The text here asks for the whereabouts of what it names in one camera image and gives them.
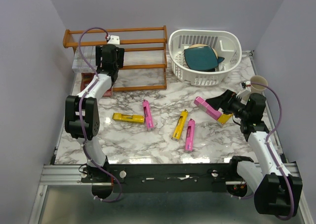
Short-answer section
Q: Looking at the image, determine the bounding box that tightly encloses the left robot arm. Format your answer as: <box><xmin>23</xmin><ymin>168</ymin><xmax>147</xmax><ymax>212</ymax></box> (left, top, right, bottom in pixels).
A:
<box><xmin>65</xmin><ymin>44</ymin><xmax>125</xmax><ymax>182</ymax></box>

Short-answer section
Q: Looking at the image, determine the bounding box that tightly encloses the white plastic basket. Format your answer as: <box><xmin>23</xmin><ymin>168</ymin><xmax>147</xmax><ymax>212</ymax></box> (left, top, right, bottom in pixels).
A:
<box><xmin>168</xmin><ymin>29</ymin><xmax>242</xmax><ymax>87</ymax></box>

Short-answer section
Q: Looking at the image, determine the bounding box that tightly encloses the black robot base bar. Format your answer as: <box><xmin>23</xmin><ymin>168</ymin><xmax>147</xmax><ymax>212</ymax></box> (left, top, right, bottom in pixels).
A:
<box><xmin>79</xmin><ymin>163</ymin><xmax>251</xmax><ymax>199</ymax></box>

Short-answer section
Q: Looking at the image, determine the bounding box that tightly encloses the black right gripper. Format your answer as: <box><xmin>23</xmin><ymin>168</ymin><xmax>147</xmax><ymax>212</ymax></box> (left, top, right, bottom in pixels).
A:
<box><xmin>206</xmin><ymin>89</ymin><xmax>250</xmax><ymax>119</ymax></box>

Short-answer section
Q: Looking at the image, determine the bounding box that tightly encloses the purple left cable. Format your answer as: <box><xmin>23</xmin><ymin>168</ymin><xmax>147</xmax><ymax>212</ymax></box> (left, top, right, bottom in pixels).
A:
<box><xmin>78</xmin><ymin>27</ymin><xmax>123</xmax><ymax>203</ymax></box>

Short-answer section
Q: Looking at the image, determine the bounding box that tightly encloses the yellow toothpaste box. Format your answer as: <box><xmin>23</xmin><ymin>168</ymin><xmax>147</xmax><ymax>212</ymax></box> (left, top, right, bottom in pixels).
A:
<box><xmin>112</xmin><ymin>113</ymin><xmax>145</xmax><ymax>124</ymax></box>
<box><xmin>172</xmin><ymin>109</ymin><xmax>188</xmax><ymax>141</ymax></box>
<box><xmin>217</xmin><ymin>113</ymin><xmax>233</xmax><ymax>127</ymax></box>

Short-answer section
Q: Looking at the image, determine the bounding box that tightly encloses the orange wooden three-tier shelf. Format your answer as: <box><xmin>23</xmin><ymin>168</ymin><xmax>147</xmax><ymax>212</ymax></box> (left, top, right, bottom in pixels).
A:
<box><xmin>63</xmin><ymin>26</ymin><xmax>167</xmax><ymax>96</ymax></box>

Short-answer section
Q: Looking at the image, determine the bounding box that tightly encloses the teal square plate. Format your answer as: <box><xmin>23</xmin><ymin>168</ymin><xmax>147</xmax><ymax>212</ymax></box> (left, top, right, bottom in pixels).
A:
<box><xmin>184</xmin><ymin>46</ymin><xmax>219</xmax><ymax>72</ymax></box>

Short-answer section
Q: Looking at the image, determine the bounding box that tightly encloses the silver toothpaste box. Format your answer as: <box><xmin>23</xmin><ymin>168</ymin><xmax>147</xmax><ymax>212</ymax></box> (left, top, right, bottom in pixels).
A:
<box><xmin>72</xmin><ymin>48</ymin><xmax>84</xmax><ymax>73</ymax></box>
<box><xmin>81</xmin><ymin>46</ymin><xmax>97</xmax><ymax>73</ymax></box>
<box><xmin>95</xmin><ymin>47</ymin><xmax>103</xmax><ymax>69</ymax></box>

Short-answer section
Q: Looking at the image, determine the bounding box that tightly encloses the large pink toothpaste box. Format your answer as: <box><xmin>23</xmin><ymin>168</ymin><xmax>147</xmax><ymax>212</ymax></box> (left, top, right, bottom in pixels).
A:
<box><xmin>194</xmin><ymin>96</ymin><xmax>222</xmax><ymax>121</ymax></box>

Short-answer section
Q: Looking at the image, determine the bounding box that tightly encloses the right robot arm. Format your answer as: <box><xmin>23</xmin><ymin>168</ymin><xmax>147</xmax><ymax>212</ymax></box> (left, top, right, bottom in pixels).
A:
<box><xmin>206</xmin><ymin>90</ymin><xmax>303</xmax><ymax>221</ymax></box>

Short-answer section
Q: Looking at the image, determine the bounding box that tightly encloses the red 3D toothpaste box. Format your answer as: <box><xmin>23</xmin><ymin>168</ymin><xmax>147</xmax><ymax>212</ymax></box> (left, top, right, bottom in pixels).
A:
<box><xmin>103</xmin><ymin>88</ymin><xmax>113</xmax><ymax>97</ymax></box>
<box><xmin>80</xmin><ymin>73</ymin><xmax>94</xmax><ymax>91</ymax></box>

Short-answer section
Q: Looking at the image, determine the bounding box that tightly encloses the beige ceramic mug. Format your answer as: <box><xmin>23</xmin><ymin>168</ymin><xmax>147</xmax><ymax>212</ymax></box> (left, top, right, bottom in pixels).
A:
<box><xmin>250</xmin><ymin>75</ymin><xmax>268</xmax><ymax>93</ymax></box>

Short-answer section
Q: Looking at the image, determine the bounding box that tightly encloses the beige round plate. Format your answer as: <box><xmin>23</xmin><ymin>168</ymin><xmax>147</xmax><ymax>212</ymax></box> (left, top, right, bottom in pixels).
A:
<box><xmin>188</xmin><ymin>44</ymin><xmax>218</xmax><ymax>59</ymax></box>

